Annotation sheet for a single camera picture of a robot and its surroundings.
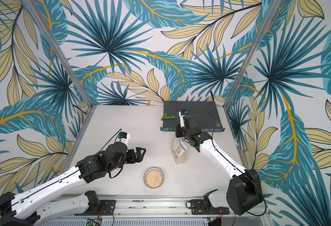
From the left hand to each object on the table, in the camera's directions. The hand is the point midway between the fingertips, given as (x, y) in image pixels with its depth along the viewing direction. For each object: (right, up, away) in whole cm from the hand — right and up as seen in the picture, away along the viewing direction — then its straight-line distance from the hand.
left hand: (138, 153), depth 72 cm
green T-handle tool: (+14, +19, +35) cm, 43 cm away
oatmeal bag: (+22, +1, +7) cm, 23 cm away
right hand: (+15, +12, +10) cm, 22 cm away
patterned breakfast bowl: (+7, -15, +7) cm, 18 cm away
